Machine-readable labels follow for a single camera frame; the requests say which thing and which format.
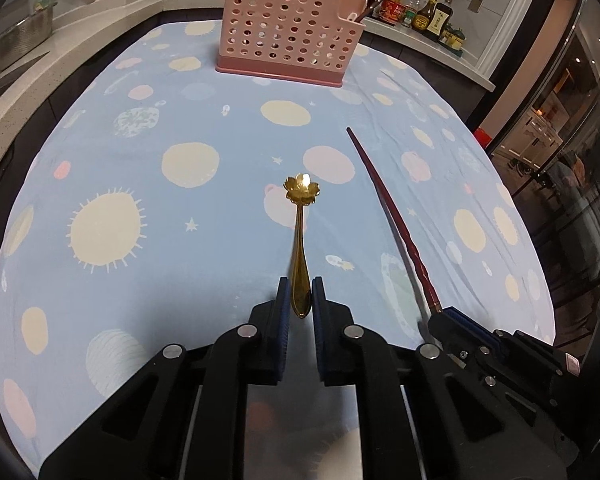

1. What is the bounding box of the maroon chopstick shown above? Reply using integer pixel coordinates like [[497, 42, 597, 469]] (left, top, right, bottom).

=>
[[346, 127, 442, 313]]

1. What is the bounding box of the stainless steel bowl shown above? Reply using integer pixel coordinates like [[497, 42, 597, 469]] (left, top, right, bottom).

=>
[[0, 4, 54, 70]]

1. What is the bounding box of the gold flower spoon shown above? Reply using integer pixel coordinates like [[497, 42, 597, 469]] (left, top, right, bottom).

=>
[[284, 174, 321, 318]]

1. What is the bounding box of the dark soy sauce bottle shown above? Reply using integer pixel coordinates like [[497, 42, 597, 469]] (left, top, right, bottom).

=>
[[424, 2, 453, 42]]

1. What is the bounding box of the green dish soap bottle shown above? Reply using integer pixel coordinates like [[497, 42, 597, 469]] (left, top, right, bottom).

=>
[[33, 0, 50, 13]]

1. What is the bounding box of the pink perforated utensil holder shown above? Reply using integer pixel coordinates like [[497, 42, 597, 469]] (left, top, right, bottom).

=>
[[216, 0, 367, 88]]

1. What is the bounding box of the clear plastic bottle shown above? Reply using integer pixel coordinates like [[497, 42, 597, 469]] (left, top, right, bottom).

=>
[[402, 0, 427, 27]]

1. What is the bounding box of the small green jar set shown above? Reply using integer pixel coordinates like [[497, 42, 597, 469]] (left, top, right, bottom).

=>
[[438, 23, 466, 58]]

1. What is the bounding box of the blue patterned tablecloth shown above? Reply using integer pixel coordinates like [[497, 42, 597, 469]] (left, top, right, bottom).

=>
[[0, 21, 556, 471]]

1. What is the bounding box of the brown sauce bottle yellow cap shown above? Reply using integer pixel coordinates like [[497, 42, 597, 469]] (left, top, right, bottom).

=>
[[412, 0, 438, 32]]

